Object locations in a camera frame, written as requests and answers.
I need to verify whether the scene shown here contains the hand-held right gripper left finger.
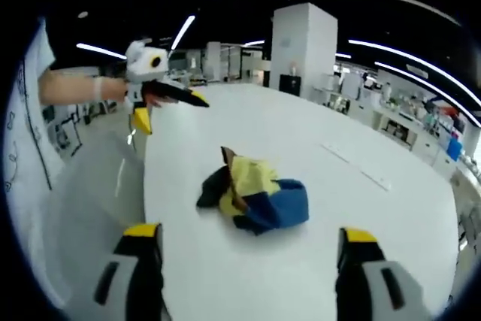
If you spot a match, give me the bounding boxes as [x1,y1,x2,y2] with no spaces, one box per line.
[59,222,166,321]

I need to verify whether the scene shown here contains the yellow blue black garment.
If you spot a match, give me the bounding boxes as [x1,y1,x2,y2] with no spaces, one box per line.
[196,146,310,237]

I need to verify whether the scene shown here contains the person's left hand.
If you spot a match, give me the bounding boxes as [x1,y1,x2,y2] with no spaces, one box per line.
[101,77,129,104]

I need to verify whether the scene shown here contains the ceiling light strip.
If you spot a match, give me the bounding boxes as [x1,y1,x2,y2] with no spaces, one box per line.
[75,42,129,61]
[347,38,481,127]
[170,14,197,52]
[374,60,481,112]

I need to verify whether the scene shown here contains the black cabinet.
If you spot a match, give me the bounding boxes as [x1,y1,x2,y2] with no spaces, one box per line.
[278,74,303,97]

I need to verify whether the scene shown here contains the white square pillar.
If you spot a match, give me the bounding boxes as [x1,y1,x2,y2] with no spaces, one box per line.
[269,2,338,102]

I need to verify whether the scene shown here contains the blue board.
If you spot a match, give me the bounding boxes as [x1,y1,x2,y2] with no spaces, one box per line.
[446,136,463,162]

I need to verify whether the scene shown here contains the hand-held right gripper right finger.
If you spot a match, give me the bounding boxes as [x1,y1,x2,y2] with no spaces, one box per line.
[335,226,437,321]

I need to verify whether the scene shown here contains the white workbench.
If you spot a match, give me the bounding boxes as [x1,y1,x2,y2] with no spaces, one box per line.
[371,104,443,153]

